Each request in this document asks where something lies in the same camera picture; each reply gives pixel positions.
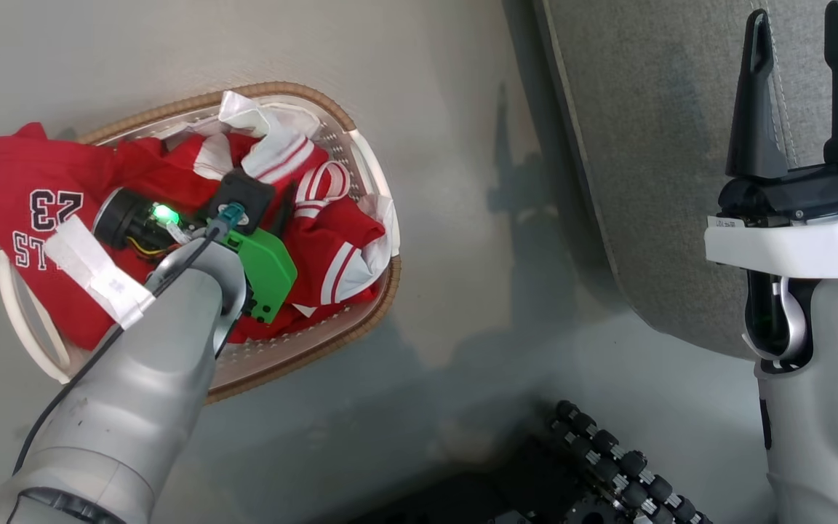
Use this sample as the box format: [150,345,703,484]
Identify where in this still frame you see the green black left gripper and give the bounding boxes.
[92,180,300,325]

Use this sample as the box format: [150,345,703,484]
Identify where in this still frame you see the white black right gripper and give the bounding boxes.
[706,0,838,279]

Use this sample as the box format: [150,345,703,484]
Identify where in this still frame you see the red white numbered jersey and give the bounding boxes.
[0,122,387,350]

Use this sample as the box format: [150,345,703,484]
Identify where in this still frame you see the white cloth basket liner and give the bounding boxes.
[164,91,399,285]

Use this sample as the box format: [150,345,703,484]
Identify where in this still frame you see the white basket with brown rim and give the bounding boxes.
[0,82,402,405]

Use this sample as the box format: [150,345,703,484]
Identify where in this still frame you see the grey fabric sofa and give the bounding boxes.
[535,0,838,361]

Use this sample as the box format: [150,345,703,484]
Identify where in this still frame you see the white tape strip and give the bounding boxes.
[43,216,156,330]

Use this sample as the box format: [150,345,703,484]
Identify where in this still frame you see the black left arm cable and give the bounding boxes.
[12,204,249,477]

